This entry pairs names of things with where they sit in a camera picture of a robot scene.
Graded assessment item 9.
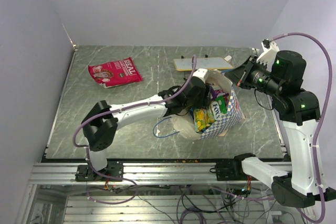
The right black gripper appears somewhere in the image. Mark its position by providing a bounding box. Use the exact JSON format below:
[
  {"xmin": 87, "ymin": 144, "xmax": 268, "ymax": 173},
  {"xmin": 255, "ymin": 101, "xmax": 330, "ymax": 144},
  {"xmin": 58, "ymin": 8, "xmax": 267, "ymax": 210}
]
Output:
[{"xmin": 224, "ymin": 55, "xmax": 283, "ymax": 97}]

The purple snack packet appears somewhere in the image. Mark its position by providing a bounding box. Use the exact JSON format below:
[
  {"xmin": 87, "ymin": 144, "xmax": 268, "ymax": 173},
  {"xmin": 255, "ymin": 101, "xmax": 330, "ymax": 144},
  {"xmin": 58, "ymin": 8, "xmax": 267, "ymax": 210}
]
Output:
[{"xmin": 211, "ymin": 88, "xmax": 228, "ymax": 99}]

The green Fox's candy bag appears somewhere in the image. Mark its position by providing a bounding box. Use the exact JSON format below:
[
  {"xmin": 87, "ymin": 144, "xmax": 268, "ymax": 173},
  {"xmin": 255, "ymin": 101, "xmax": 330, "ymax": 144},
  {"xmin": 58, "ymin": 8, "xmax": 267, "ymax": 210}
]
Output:
[{"xmin": 192, "ymin": 97, "xmax": 227, "ymax": 133}]

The blue checkered paper bag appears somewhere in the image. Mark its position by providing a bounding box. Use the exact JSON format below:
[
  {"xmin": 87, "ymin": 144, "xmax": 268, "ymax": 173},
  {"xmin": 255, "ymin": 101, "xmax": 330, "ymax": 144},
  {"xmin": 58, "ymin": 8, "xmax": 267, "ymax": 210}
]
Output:
[{"xmin": 159, "ymin": 70, "xmax": 245, "ymax": 140}]

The red Real chips bag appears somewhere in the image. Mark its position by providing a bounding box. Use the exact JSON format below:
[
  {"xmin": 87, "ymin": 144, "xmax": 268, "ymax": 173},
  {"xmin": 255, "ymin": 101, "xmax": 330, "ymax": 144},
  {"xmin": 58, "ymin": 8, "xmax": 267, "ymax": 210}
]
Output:
[{"xmin": 88, "ymin": 57, "xmax": 143, "ymax": 88}]

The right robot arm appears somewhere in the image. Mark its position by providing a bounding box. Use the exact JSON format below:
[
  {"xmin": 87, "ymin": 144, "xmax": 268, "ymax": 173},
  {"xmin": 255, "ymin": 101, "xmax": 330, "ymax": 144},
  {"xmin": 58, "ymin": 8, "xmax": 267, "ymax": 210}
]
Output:
[{"xmin": 225, "ymin": 50, "xmax": 335, "ymax": 208}]

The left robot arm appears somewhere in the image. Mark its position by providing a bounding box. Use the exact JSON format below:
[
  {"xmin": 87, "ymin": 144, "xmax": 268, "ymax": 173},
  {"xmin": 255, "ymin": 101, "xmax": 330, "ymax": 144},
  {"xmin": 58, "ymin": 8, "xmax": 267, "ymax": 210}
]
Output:
[{"xmin": 72, "ymin": 69, "xmax": 210, "ymax": 182}]

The small yellow-framed whiteboard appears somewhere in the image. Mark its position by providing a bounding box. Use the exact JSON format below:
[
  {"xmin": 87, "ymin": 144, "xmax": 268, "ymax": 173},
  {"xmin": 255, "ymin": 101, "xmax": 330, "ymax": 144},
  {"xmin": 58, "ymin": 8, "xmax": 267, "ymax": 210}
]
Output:
[{"xmin": 173, "ymin": 57, "xmax": 234, "ymax": 71}]

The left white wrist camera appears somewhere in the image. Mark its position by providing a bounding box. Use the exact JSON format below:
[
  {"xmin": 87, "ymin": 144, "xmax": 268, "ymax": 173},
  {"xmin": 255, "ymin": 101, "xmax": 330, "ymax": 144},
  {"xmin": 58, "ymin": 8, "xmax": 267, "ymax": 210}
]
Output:
[{"xmin": 193, "ymin": 68, "xmax": 209, "ymax": 83}]

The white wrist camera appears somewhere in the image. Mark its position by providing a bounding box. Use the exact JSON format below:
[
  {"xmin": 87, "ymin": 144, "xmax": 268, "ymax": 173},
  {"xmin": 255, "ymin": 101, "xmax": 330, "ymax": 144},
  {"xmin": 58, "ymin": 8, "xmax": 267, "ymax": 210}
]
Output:
[
  {"xmin": 257, "ymin": 39, "xmax": 279, "ymax": 65},
  {"xmin": 193, "ymin": 68, "xmax": 209, "ymax": 83}
]

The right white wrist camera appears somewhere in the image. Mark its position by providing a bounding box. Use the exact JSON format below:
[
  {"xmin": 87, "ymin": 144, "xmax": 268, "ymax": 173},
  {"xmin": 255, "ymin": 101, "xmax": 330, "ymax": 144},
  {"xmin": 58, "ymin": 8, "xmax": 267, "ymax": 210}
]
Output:
[{"xmin": 257, "ymin": 39, "xmax": 279, "ymax": 65}]

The aluminium frame rail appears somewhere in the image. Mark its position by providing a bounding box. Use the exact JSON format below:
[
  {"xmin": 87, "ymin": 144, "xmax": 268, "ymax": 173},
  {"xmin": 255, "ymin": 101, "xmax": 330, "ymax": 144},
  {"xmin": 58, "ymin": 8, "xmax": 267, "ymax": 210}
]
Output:
[{"xmin": 28, "ymin": 161, "xmax": 292, "ymax": 185}]

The cable bundle under table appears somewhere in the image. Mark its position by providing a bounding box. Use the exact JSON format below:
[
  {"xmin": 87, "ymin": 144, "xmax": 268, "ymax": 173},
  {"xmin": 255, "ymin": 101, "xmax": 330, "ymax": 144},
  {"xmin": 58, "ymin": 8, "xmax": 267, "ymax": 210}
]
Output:
[{"xmin": 86, "ymin": 174, "xmax": 279, "ymax": 224}]

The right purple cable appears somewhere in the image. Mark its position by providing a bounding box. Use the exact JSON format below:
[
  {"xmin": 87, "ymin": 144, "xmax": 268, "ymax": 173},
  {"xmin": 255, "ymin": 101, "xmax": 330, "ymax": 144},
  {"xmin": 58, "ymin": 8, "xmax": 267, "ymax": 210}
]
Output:
[{"xmin": 272, "ymin": 32, "xmax": 334, "ymax": 224}]

